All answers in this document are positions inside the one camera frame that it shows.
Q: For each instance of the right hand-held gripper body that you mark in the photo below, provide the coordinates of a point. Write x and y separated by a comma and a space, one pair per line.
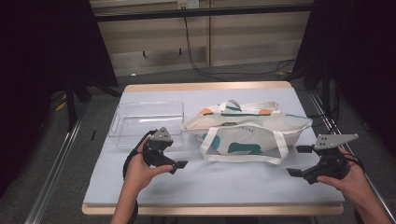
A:
330, 165

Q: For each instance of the black horizontal bar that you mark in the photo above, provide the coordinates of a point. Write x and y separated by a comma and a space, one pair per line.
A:
202, 12

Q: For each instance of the black curtain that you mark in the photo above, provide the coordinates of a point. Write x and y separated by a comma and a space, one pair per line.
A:
37, 62
358, 46

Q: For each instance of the metal floor rail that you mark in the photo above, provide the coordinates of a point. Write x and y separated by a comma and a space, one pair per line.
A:
330, 124
53, 174

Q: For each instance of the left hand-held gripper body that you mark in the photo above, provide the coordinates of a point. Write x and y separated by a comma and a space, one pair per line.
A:
155, 155

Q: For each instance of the clear plastic container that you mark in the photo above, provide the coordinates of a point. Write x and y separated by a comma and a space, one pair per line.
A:
146, 119

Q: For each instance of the white printed tote bag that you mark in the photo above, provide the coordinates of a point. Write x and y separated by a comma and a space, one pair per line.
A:
249, 130

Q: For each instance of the black metal stand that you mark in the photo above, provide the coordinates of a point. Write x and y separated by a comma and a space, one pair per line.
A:
71, 105
326, 96

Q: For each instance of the person's left hand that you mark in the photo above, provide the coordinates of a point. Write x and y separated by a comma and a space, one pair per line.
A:
138, 174

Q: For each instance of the person's right hand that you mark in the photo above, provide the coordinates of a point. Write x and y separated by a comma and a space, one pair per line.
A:
351, 183

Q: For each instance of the white wall outlet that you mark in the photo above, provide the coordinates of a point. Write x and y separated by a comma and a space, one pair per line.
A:
188, 3

